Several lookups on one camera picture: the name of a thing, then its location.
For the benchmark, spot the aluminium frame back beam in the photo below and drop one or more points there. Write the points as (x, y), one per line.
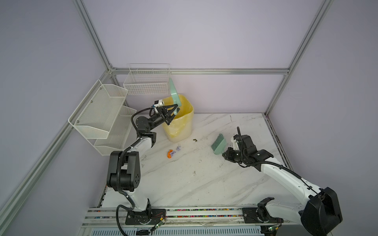
(204, 71)

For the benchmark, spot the aluminium table edge rail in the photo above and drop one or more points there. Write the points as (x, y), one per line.
(286, 161)

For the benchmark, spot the white wire basket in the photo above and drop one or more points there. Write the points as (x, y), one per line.
(148, 79)

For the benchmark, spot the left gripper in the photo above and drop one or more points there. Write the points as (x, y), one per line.
(162, 111)

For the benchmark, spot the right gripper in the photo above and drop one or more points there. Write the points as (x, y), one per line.
(228, 156)

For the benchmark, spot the white mesh two-tier shelf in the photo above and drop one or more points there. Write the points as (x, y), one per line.
(103, 119)

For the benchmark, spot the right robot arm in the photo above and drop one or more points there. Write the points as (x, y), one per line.
(319, 210)

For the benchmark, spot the green plastic dustpan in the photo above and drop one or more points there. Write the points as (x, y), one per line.
(175, 96)

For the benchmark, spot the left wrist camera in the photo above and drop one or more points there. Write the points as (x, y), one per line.
(158, 103)

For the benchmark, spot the aluminium frame corner post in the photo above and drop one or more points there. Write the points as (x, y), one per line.
(310, 33)

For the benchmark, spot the yellow lined trash bin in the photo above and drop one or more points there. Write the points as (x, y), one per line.
(181, 127)

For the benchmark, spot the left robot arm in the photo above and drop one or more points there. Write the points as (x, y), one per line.
(124, 172)

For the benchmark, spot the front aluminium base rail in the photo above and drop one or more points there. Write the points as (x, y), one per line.
(187, 221)

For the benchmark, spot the green hand brush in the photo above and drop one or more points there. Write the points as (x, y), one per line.
(219, 145)

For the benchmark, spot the orange purple scrap near bin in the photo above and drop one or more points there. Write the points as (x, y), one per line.
(171, 152)

